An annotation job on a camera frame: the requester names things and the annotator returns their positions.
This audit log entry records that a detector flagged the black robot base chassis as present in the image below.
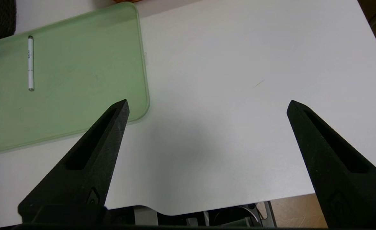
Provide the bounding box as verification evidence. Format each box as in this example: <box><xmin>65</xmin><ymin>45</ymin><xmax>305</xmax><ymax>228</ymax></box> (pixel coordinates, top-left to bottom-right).
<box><xmin>106</xmin><ymin>201</ymin><xmax>276</xmax><ymax>228</ymax></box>

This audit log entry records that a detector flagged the light green plastic tray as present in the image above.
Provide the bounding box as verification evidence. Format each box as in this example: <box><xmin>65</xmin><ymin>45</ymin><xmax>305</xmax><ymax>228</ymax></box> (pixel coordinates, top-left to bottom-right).
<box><xmin>0</xmin><ymin>2</ymin><xmax>150</xmax><ymax>154</ymax></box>

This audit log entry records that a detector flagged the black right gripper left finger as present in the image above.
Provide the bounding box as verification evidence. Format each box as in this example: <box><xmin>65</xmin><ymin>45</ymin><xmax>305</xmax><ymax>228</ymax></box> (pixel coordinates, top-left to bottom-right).
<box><xmin>18</xmin><ymin>99</ymin><xmax>130</xmax><ymax>224</ymax></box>

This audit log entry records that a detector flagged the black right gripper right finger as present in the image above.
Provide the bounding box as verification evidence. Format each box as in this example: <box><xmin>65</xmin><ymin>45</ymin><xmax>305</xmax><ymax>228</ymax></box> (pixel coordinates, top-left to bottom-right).
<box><xmin>286</xmin><ymin>100</ymin><xmax>376</xmax><ymax>228</ymax></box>

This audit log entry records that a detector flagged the white pen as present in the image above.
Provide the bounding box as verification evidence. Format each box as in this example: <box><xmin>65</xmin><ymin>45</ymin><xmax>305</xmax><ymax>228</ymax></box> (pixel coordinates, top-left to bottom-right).
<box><xmin>27</xmin><ymin>35</ymin><xmax>35</xmax><ymax>92</ymax></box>

